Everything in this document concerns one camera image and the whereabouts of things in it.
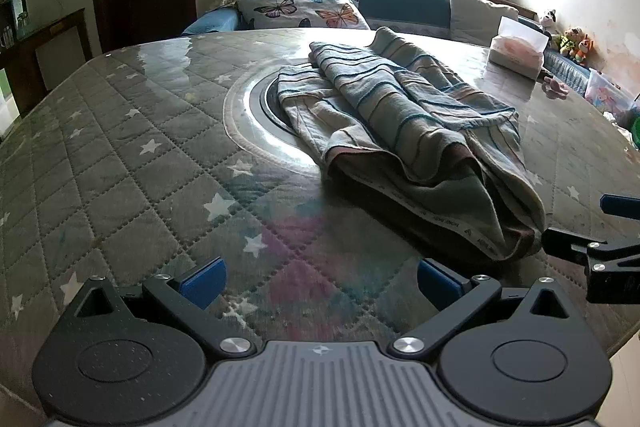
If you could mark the blue armrest cover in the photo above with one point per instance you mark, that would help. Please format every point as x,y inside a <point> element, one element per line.
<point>210,23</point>

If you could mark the blue sofa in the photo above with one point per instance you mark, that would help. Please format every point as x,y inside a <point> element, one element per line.
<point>400,7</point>

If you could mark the white tissue box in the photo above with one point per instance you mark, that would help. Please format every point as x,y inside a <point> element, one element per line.
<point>517,52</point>

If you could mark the plain white pillow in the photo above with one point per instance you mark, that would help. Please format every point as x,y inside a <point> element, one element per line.
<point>480,14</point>

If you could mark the orange plush toy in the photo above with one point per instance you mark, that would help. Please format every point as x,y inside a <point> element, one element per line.
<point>583,51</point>

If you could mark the blue checkered sofa cover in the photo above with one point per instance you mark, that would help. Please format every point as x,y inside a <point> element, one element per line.
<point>570,69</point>

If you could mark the dark wooden cabinet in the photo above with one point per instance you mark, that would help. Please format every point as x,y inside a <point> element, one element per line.
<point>55,52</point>

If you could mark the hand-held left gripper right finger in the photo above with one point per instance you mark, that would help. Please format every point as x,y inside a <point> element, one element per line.
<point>436,282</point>

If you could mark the butterfly print pillow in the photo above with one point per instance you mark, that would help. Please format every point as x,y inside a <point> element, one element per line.
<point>300,4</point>

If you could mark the green round object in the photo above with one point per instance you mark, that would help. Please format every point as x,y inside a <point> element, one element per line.
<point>636,132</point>

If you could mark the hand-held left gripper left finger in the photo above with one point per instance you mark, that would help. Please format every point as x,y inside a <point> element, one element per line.
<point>202,281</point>

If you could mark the grey quilted star table cover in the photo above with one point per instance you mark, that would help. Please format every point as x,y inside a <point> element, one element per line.
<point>125,167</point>

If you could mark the yellow green plush toy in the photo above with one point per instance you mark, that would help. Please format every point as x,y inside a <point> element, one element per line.
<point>571,41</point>

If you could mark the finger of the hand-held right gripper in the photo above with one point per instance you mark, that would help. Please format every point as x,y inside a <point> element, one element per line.
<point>565,242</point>
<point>620,207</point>

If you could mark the black and white plush toy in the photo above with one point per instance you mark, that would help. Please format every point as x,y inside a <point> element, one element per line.
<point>548,23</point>

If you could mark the round black table hob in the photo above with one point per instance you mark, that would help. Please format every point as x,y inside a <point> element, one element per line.
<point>265,107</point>

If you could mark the striped blue towel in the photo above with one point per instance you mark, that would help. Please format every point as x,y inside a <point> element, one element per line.
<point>400,127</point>

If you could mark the pale yellow cloth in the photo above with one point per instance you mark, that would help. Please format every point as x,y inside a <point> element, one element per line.
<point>617,119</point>

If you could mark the clear plastic storage box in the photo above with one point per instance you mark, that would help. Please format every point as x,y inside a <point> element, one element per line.
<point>607,93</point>

